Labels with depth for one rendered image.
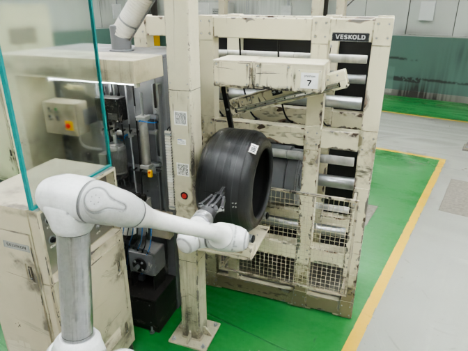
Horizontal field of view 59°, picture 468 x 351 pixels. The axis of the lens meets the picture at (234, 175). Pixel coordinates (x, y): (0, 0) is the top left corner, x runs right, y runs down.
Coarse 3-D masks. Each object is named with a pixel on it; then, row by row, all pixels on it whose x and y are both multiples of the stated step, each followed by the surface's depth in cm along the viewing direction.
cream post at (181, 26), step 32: (192, 0) 196; (192, 32) 200; (192, 64) 205; (192, 96) 210; (192, 128) 215; (192, 160) 222; (192, 192) 229; (192, 256) 246; (192, 288) 256; (192, 320) 266
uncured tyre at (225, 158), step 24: (216, 144) 206; (240, 144) 204; (264, 144) 214; (216, 168) 201; (240, 168) 198; (264, 168) 247; (216, 192) 201; (240, 192) 198; (264, 192) 246; (216, 216) 208; (240, 216) 203
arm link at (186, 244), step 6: (204, 222) 167; (180, 234) 163; (180, 240) 162; (186, 240) 161; (192, 240) 162; (198, 240) 164; (204, 240) 163; (180, 246) 163; (186, 246) 162; (192, 246) 161; (198, 246) 164; (204, 246) 165; (186, 252) 164
